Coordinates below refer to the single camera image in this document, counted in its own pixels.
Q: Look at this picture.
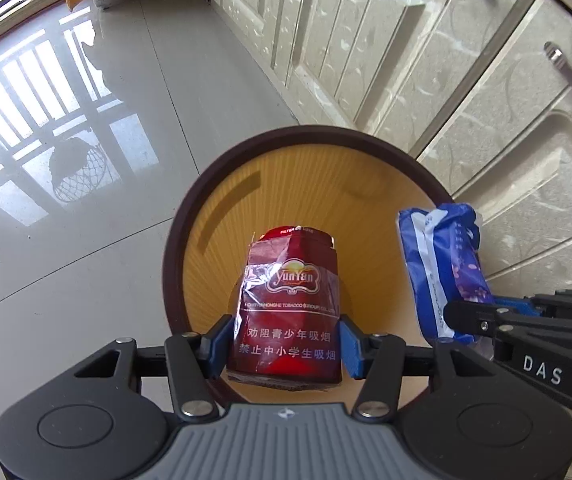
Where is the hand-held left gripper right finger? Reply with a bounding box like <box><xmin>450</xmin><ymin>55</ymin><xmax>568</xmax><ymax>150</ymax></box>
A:
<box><xmin>338</xmin><ymin>314</ymin><xmax>507</xmax><ymax>421</ymax></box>

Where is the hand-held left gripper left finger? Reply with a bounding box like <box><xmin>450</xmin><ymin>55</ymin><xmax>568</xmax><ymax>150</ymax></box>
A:
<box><xmin>73</xmin><ymin>314</ymin><xmax>234</xmax><ymax>423</ymax></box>

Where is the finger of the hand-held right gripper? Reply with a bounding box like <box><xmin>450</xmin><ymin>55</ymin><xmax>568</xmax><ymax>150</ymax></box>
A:
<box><xmin>443</xmin><ymin>300</ymin><xmax>522</xmax><ymax>347</ymax></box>
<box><xmin>493</xmin><ymin>287</ymin><xmax>572</xmax><ymax>323</ymax></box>

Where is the blue tissue packet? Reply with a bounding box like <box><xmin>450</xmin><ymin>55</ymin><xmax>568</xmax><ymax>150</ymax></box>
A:
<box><xmin>397</xmin><ymin>203</ymin><xmax>497</xmax><ymax>346</ymax></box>

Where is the red cigarette pack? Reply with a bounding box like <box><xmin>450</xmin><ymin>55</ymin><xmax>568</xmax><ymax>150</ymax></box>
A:
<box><xmin>226</xmin><ymin>226</ymin><xmax>343</xmax><ymax>390</ymax></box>

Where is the wood-look bin with brown rim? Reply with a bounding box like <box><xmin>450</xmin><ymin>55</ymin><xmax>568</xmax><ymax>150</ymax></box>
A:
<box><xmin>162</xmin><ymin>125</ymin><xmax>454</xmax><ymax>411</ymax></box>

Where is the cream bed base cabinet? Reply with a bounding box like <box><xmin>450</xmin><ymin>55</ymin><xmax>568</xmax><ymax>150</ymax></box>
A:
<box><xmin>191</xmin><ymin>0</ymin><xmax>572</xmax><ymax>311</ymax></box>

